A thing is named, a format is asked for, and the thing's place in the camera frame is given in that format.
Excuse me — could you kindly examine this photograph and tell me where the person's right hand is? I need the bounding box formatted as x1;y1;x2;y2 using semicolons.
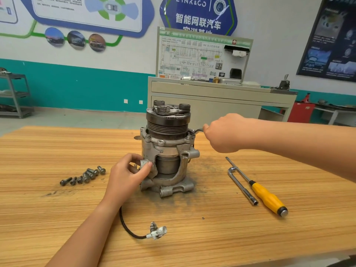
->
202;113;260;154

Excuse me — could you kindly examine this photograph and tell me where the blue rounded infographic panel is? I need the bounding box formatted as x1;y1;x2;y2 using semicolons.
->
18;0;155;38

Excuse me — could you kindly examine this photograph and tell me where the red cabinet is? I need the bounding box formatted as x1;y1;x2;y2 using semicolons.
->
287;100;316;123

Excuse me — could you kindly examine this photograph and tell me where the round photo wall decal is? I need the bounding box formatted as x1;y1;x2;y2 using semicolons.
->
67;30;87;50
44;27;66;48
88;33;107;53

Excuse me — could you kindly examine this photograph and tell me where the yellow handled screwdriver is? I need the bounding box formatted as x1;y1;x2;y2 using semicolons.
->
225;156;289;217

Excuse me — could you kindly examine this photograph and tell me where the small black device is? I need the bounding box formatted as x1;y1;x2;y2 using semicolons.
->
277;74;291;90

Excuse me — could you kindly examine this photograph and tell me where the grey metal compressor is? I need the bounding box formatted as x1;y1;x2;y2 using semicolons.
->
119;100;200;240

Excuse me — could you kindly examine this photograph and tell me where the person's left forearm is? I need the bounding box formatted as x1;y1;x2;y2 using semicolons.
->
46;200;120;267

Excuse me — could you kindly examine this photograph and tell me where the silver L-shaped socket wrench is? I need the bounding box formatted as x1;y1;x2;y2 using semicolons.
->
227;167;259;207

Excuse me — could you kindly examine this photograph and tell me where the white wiring display board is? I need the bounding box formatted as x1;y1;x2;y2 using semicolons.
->
156;26;254;83

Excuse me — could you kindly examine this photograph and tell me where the blue hexagon wall sign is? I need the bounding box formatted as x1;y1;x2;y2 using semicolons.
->
159;0;239;37

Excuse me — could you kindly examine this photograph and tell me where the beige workbench cabinet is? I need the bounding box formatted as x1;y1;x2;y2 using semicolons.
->
147;76;298;128

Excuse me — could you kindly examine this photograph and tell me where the white infographic wall panel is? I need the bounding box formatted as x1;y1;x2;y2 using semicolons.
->
0;0;19;24

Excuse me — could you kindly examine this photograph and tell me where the dark wall poster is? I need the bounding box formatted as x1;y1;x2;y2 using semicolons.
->
296;0;356;82

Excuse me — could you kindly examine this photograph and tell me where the person's left hand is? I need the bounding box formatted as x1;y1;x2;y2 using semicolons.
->
101;153;153;212

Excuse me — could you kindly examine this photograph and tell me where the person's right forearm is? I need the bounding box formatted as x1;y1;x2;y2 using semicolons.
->
250;119;356;184

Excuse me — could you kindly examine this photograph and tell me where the grey metal shelf cart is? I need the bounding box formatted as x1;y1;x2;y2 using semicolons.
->
0;67;33;119

